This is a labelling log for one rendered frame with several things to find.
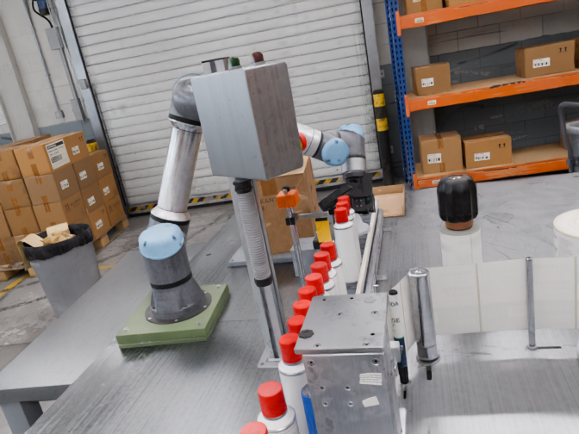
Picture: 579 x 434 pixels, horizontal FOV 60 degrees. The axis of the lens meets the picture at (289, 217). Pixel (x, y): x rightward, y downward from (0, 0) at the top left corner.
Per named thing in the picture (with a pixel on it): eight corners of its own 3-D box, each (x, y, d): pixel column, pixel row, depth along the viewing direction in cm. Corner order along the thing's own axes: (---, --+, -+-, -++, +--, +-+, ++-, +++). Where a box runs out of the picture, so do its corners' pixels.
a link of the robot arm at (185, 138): (140, 263, 143) (176, 68, 130) (144, 244, 157) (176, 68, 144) (183, 269, 146) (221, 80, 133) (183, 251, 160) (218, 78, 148)
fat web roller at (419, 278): (440, 365, 96) (432, 275, 90) (416, 366, 97) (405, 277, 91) (439, 351, 100) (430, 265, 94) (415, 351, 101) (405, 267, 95)
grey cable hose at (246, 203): (270, 288, 96) (247, 181, 89) (252, 288, 97) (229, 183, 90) (275, 279, 99) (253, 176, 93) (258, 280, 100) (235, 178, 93)
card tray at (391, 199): (404, 215, 192) (403, 206, 190) (337, 222, 198) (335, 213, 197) (405, 192, 219) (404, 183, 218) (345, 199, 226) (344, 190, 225)
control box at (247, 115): (265, 182, 87) (243, 68, 81) (211, 176, 99) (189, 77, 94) (308, 165, 93) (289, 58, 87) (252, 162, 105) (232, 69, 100)
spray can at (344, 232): (360, 283, 134) (349, 211, 127) (340, 285, 135) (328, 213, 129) (362, 275, 138) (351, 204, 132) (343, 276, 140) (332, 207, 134)
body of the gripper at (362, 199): (372, 210, 144) (370, 170, 147) (343, 213, 146) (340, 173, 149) (376, 214, 151) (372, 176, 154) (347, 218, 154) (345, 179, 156)
